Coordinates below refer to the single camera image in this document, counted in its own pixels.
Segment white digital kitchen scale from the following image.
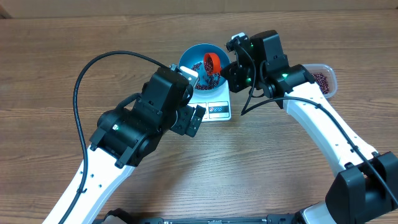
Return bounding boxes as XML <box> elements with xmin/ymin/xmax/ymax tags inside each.
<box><xmin>188</xmin><ymin>78</ymin><xmax>232</xmax><ymax>122</ymax></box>

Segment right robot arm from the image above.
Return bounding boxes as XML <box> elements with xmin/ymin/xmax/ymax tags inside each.
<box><xmin>221</xmin><ymin>30</ymin><xmax>397</xmax><ymax>223</ymax></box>

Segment blue metal bowl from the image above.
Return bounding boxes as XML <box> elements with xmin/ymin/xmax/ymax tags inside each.
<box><xmin>178</xmin><ymin>43</ymin><xmax>232</xmax><ymax>96</ymax></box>

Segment clear plastic container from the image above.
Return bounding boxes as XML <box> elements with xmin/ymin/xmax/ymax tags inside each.
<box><xmin>303</xmin><ymin>63</ymin><xmax>338</xmax><ymax>98</ymax></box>

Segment red beans in bowl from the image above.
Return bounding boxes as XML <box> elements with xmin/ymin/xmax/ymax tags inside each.
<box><xmin>191</xmin><ymin>62</ymin><xmax>221</xmax><ymax>90</ymax></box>

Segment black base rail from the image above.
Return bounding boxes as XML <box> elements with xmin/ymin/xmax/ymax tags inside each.
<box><xmin>92</xmin><ymin>208</ymin><xmax>304</xmax><ymax>224</ymax></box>

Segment red scoop with blue handle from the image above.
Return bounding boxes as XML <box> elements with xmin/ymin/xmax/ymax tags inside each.
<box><xmin>203</xmin><ymin>53</ymin><xmax>222</xmax><ymax>75</ymax></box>

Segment red beans in container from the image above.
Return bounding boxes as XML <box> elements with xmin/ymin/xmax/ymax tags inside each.
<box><xmin>312</xmin><ymin>73</ymin><xmax>330</xmax><ymax>94</ymax></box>

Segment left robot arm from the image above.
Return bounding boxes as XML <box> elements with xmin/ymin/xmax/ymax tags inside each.
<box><xmin>44</xmin><ymin>66</ymin><xmax>206</xmax><ymax>223</ymax></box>

